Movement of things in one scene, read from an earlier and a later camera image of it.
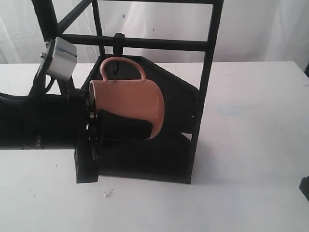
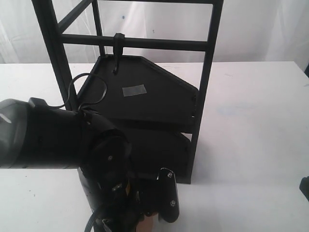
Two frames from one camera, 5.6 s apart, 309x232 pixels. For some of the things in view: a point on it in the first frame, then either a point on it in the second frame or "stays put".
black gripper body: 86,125 → 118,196
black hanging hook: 118,45 stays put
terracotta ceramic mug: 138,99 → 150,224
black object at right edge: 304,186 stays put
